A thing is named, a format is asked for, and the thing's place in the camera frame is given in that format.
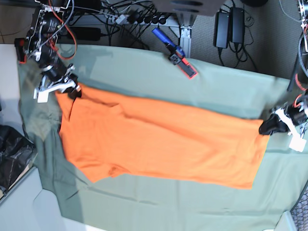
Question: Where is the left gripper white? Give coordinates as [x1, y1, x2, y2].
[258, 108, 306, 152]

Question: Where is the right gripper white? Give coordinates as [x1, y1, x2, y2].
[33, 64, 82, 103]

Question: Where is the orange T-shirt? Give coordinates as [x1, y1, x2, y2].
[55, 85, 269, 189]

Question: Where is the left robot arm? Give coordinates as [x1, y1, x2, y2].
[259, 0, 308, 152]

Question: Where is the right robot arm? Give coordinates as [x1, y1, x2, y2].
[23, 0, 81, 103]

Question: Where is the black power brick left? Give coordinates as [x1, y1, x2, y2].
[60, 26, 101, 42]

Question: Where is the blue and red corner clamp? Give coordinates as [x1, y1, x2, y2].
[14, 38, 26, 64]

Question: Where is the green table cloth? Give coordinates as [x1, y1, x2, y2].
[18, 45, 308, 231]

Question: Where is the black plastic bag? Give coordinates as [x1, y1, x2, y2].
[0, 125, 36, 195]

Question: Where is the black power strip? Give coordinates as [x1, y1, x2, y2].
[107, 13, 172, 25]

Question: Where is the blue clamp on table edge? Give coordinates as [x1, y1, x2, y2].
[152, 27, 198, 79]

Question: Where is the black power adapter brick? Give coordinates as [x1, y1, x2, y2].
[213, 12, 229, 49]

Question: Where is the aluminium frame post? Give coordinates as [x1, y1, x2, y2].
[177, 13, 196, 58]

